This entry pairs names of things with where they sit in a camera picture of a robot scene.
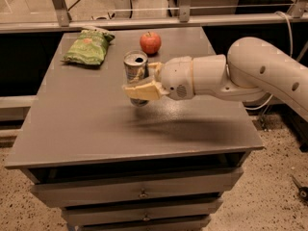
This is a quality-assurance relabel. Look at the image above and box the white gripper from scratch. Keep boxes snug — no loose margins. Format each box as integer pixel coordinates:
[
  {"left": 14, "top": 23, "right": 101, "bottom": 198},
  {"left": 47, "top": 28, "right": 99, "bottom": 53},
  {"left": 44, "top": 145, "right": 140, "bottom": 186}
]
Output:
[{"left": 122, "top": 56, "right": 194, "bottom": 101}]

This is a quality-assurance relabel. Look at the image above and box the silver blue redbull can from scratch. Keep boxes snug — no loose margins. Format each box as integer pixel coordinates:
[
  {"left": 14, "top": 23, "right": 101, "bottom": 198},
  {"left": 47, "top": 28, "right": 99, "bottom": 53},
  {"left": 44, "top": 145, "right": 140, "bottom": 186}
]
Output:
[{"left": 123, "top": 50, "right": 150, "bottom": 108}]

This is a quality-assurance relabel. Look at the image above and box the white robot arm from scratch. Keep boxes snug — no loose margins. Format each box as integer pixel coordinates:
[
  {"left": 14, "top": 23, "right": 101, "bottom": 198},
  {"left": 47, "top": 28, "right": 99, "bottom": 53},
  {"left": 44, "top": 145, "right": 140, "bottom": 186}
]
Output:
[{"left": 123, "top": 37, "right": 308, "bottom": 120}]

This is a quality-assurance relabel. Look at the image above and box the red apple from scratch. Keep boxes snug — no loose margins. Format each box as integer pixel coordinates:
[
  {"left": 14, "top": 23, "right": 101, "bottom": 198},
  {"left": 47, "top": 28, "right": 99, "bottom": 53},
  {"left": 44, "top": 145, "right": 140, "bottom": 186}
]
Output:
[{"left": 140, "top": 32, "right": 162, "bottom": 55}]

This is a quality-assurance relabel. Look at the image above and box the green chip bag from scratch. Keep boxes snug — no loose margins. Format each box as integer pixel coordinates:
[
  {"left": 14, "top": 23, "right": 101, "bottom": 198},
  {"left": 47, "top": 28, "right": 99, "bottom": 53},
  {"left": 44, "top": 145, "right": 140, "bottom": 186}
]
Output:
[{"left": 63, "top": 28, "right": 115, "bottom": 65}]

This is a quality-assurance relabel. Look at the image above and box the grey drawer cabinet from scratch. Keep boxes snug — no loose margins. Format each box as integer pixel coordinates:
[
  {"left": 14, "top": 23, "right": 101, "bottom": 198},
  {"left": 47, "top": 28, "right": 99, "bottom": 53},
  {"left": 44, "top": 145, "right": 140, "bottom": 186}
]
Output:
[{"left": 4, "top": 27, "right": 266, "bottom": 231}]

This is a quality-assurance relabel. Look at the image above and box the top grey drawer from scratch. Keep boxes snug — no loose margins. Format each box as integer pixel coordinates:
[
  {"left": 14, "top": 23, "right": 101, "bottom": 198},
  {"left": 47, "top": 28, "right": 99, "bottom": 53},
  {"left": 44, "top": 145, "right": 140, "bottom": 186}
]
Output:
[{"left": 31, "top": 167, "right": 243, "bottom": 207}]

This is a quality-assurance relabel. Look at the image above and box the grey drawer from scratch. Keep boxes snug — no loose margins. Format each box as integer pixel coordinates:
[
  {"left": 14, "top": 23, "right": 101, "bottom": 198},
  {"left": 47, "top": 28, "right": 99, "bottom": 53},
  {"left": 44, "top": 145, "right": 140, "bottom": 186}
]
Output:
[
  {"left": 62, "top": 197, "right": 222, "bottom": 226},
  {"left": 80, "top": 216, "right": 211, "bottom": 231},
  {"left": 31, "top": 167, "right": 243, "bottom": 207}
]

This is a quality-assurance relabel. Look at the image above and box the bottom grey drawer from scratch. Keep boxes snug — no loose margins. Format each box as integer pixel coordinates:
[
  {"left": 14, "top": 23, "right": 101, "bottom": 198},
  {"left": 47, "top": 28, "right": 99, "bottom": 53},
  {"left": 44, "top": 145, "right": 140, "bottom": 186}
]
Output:
[{"left": 80, "top": 216, "right": 211, "bottom": 231}]

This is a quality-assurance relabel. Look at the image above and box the grey metal railing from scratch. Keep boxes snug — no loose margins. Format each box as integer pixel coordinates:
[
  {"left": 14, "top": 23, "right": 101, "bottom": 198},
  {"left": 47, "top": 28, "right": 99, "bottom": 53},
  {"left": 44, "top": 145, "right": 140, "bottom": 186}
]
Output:
[{"left": 0, "top": 0, "right": 307, "bottom": 34}]

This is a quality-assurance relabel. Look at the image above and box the middle grey drawer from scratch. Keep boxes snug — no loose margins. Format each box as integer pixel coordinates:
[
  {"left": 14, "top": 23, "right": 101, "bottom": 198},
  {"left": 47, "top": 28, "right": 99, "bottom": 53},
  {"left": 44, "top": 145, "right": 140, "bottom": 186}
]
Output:
[{"left": 62, "top": 197, "right": 222, "bottom": 226}]

